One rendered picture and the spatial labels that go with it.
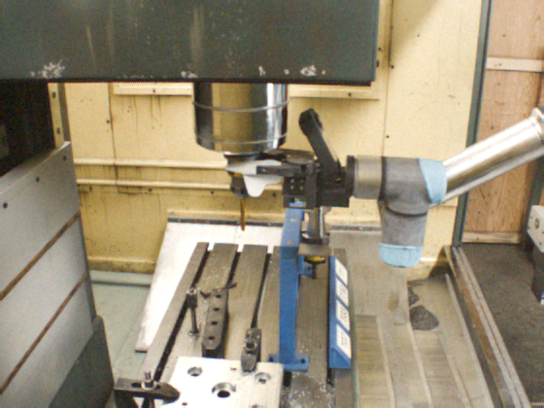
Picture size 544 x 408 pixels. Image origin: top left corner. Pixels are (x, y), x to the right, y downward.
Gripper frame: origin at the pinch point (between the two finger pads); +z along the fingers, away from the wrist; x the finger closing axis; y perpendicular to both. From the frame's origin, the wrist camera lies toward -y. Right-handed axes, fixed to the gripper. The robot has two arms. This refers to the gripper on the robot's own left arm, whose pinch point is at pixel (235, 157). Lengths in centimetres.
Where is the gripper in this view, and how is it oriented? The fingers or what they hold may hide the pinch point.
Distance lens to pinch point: 95.3
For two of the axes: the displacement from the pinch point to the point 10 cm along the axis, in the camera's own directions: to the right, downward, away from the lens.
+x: 1.0, -3.9, 9.2
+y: -0.2, 9.2, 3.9
